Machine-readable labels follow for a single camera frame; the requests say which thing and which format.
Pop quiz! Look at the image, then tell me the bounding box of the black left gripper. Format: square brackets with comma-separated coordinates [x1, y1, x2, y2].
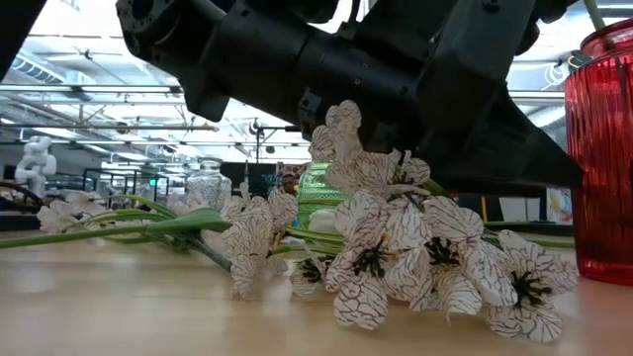
[296, 0, 585, 196]

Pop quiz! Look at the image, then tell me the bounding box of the white veined flower bunch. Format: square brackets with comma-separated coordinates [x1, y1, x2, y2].
[35, 190, 233, 273]
[220, 99, 581, 345]

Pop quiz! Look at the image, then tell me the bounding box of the orange tulip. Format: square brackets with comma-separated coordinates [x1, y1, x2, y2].
[0, 206, 232, 250]

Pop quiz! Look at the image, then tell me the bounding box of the red ribbed glass vase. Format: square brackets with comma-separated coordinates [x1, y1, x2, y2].
[565, 18, 633, 287]

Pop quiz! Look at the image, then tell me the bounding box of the green glass vase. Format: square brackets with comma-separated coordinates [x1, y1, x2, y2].
[295, 160, 347, 229]

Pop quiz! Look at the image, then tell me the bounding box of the clear cut glass vase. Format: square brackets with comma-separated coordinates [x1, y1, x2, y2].
[186, 156, 232, 212]

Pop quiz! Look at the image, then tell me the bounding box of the floral poster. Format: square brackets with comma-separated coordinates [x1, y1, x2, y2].
[546, 186, 575, 226]

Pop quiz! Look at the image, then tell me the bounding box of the patterned cloth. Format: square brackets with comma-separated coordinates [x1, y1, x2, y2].
[275, 162, 308, 194]

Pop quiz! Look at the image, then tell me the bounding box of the black partition panel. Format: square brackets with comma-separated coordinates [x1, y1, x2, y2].
[220, 162, 277, 199]

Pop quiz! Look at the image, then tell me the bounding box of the long ceiling light bar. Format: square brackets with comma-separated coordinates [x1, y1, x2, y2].
[0, 83, 567, 100]

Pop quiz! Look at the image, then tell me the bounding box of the white robot figure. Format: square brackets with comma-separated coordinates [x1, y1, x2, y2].
[14, 135, 58, 199]

